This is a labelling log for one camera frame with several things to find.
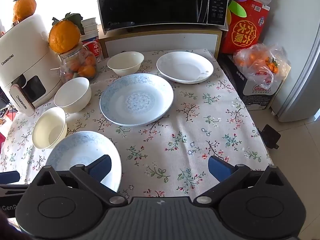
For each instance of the floral tablecloth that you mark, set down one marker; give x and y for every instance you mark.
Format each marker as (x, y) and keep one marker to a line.
(175, 135)

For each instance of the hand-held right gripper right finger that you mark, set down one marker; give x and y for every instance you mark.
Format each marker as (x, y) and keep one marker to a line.
(220, 168)

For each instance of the red label paper cup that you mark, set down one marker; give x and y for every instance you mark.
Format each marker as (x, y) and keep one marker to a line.
(93, 48)

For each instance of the large orange without leaves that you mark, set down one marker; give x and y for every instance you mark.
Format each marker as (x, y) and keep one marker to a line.
(23, 8)

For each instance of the large orange with leaves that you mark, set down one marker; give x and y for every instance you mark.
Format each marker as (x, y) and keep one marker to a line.
(62, 37)

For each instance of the plain white ceramic plate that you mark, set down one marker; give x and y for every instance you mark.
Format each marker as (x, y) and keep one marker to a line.
(185, 66)

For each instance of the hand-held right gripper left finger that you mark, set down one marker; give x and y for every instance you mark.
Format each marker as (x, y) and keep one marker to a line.
(98, 168)

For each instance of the white wooden stand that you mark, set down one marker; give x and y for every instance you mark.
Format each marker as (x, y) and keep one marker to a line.
(162, 41)

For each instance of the pile of small mandarins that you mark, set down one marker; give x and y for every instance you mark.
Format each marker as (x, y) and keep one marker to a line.
(86, 67)

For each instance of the black and white carton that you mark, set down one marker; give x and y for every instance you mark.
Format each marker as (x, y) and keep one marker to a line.
(257, 97)

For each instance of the stack of white cups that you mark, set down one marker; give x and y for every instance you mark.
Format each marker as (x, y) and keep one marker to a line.
(89, 26)

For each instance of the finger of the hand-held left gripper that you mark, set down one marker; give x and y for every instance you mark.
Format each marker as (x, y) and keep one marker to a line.
(10, 177)

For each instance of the black object on floor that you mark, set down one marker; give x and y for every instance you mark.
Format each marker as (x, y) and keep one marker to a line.
(271, 136)

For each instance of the black microwave oven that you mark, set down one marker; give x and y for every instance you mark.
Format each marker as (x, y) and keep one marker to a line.
(150, 0)

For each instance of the blue patterned ceramic plate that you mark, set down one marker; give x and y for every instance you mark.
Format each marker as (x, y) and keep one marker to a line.
(75, 152)
(136, 100)

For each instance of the white air fryer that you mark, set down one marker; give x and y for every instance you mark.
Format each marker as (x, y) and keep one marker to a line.
(22, 62)

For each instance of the plastic bag of oranges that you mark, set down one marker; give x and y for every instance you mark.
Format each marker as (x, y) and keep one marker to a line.
(260, 62)

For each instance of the red gift box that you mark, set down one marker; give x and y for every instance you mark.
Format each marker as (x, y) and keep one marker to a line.
(245, 30)

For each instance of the grey refrigerator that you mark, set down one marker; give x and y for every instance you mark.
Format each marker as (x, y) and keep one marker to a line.
(300, 92)

